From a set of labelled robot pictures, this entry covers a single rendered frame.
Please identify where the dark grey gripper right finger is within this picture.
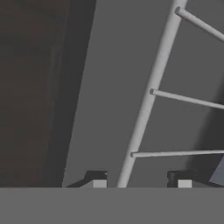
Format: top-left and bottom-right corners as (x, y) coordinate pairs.
(166, 170), (224, 188)

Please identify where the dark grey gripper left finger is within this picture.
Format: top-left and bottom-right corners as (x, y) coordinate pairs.
(64, 170), (109, 188)

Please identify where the grey metal oven rack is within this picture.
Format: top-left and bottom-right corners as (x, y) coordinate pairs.
(116, 0), (224, 188)

